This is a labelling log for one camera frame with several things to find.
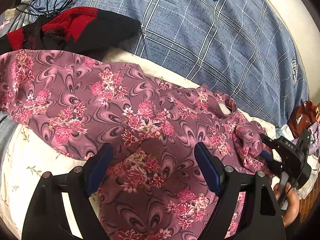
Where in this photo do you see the purple floral garment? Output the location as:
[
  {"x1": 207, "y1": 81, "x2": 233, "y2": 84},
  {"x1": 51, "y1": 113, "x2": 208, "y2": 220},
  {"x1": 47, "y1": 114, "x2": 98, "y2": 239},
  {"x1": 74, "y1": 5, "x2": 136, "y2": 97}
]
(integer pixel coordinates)
[{"x1": 0, "y1": 49, "x2": 275, "y2": 240}]

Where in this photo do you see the right hand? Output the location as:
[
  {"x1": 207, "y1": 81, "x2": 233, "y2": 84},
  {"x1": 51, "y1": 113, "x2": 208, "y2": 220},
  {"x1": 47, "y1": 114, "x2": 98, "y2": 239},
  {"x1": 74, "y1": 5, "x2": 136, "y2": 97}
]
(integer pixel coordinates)
[{"x1": 283, "y1": 183, "x2": 299, "y2": 228}]

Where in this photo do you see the lilac cloth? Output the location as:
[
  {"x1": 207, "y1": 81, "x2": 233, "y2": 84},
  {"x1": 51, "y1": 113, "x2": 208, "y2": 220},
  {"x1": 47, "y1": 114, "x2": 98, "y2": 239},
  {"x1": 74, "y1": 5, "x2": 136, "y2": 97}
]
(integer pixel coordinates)
[{"x1": 308, "y1": 122, "x2": 320, "y2": 157}]

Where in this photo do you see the colourful printed package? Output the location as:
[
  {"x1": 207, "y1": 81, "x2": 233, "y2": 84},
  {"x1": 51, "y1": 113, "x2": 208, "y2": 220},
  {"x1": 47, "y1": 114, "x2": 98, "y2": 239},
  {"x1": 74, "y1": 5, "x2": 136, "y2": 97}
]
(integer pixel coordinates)
[{"x1": 276, "y1": 124, "x2": 297, "y2": 142}]

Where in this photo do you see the maroon plastic bag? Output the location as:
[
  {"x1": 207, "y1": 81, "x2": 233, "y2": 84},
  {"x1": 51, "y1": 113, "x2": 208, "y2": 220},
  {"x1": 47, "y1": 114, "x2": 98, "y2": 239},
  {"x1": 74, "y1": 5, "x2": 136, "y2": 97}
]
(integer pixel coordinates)
[{"x1": 287, "y1": 101, "x2": 319, "y2": 138}]

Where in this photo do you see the wicker basket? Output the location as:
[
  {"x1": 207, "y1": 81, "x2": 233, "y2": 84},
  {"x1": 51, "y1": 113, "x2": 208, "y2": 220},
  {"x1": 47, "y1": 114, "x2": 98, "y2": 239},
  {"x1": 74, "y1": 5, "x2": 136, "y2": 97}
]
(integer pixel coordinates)
[{"x1": 299, "y1": 177, "x2": 319, "y2": 222}]

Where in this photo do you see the cream patterned pillow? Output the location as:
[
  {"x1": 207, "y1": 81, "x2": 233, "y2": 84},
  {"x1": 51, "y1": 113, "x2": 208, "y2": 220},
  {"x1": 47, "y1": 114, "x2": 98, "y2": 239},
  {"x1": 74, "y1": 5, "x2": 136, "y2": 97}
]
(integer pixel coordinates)
[{"x1": 0, "y1": 48, "x2": 278, "y2": 240}]

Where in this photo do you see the blue plaid bed cover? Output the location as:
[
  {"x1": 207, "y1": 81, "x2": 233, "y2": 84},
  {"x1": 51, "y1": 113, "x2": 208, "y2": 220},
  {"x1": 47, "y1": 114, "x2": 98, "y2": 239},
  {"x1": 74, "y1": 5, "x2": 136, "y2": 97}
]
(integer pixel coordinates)
[{"x1": 32, "y1": 0, "x2": 309, "y2": 127}]

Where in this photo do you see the red and black garment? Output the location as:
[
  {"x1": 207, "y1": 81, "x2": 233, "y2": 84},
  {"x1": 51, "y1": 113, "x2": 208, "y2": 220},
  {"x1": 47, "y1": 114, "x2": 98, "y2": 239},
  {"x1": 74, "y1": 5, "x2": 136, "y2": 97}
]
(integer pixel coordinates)
[{"x1": 1, "y1": 7, "x2": 140, "y2": 61}]

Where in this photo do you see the light blue grey cloth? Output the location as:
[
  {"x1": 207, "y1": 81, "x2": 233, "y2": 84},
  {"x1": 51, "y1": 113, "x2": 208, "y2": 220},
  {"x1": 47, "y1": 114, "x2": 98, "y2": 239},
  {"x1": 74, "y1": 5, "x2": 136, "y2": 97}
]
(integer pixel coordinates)
[{"x1": 1, "y1": 0, "x2": 33, "y2": 36}]

